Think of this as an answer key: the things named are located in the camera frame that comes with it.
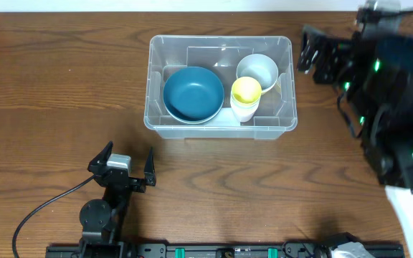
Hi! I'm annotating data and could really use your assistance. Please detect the dark blue bowl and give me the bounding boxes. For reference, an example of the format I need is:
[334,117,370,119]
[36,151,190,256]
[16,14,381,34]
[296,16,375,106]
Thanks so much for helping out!
[163,67,225,109]

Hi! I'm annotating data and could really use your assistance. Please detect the left black cable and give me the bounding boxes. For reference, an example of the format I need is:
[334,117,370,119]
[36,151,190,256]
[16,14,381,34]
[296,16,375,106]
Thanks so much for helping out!
[11,174,98,258]

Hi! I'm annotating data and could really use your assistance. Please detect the light blue cup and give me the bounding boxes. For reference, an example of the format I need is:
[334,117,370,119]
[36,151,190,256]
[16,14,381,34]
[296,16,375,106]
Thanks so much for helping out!
[231,100,260,107]

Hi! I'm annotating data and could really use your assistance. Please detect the yellow cup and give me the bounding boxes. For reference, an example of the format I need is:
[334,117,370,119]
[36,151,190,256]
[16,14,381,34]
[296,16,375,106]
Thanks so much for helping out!
[231,105,258,113]
[231,77,262,105]

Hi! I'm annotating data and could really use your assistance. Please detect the cream bowl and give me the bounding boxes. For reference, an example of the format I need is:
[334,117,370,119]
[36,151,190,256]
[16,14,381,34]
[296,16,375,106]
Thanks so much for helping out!
[166,105,221,125]

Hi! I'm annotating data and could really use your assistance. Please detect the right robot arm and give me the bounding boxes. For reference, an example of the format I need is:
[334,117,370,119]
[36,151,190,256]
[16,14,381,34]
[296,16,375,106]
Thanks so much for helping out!
[297,25,413,257]

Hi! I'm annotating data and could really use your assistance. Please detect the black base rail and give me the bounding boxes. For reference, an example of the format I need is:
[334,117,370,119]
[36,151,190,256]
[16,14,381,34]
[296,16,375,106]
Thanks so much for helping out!
[45,233,405,258]

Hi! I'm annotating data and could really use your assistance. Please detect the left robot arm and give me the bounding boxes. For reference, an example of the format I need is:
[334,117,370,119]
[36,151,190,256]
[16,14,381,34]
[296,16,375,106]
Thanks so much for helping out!
[80,142,156,257]

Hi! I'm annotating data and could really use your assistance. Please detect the pink cup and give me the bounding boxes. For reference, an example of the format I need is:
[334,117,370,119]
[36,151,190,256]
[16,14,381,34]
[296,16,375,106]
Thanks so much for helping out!
[232,110,255,123]

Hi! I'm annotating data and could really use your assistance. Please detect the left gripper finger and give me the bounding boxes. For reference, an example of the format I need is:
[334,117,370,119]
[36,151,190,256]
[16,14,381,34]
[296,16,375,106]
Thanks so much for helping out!
[87,141,113,175]
[143,148,156,178]

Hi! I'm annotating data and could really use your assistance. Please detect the grey-blue small bowl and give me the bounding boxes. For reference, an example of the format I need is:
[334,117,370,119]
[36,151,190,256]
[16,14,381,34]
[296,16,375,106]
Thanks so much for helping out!
[236,54,279,95]

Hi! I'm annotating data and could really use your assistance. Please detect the clear plastic storage container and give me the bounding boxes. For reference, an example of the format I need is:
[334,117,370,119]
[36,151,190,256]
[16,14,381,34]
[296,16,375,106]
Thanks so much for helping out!
[143,35,298,140]

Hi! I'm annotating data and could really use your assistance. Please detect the yellow small bowl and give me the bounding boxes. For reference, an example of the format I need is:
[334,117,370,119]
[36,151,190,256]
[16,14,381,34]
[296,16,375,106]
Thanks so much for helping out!
[261,80,282,95]

